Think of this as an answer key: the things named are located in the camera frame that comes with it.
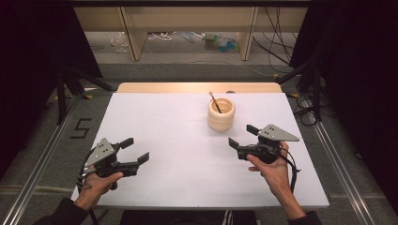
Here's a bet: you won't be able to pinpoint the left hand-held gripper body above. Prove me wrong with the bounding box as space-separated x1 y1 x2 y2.
84 138 141 192

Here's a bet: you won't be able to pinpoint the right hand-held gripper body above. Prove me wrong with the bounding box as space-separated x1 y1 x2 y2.
236 123 300 165

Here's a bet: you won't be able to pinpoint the beige ribbed brush holder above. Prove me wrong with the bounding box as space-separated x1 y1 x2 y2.
207 97 237 132

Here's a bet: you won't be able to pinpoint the black-handled makeup brush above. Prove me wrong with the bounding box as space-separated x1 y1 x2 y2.
208 91 222 114

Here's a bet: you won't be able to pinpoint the person's left hand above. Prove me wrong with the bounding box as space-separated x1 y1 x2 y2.
74 172 125 212

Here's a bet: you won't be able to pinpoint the person's right hand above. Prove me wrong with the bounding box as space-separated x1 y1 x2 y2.
246 140 295 203

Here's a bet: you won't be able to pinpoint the white table cover board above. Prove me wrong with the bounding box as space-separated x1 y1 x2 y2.
70 92 330 211

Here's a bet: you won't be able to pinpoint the wooden table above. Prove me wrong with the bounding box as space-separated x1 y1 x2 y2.
116 82 283 94

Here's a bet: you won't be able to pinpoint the black metal stand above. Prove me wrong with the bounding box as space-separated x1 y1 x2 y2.
275 59 323 123
55 64 115 126

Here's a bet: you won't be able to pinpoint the coloured plastic toys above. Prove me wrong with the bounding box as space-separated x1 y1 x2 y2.
202 33 241 53

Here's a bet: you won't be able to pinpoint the clear plastic bag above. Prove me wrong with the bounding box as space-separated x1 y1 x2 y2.
110 32 130 53

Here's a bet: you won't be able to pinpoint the dark curtain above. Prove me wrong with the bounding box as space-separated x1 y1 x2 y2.
0 0 103 182
289 0 398 207

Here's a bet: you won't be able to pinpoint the wooden shelf unit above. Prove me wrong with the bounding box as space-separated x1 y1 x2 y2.
73 6 309 62

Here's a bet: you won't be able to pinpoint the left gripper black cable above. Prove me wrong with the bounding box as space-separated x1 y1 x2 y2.
76 148 100 225

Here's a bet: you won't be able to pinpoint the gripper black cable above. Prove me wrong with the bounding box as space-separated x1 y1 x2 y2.
76 148 100 225
275 145 302 195

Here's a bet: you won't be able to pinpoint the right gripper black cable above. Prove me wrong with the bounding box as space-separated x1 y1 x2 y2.
275 145 302 195

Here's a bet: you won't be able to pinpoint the aluminium floor rail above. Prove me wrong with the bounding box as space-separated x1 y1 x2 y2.
1 102 79 225
314 120 377 225

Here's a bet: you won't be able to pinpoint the bundle of black cables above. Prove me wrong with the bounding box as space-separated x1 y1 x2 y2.
252 7 317 128

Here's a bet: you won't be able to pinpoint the white rope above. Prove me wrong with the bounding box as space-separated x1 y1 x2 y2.
147 31 176 42

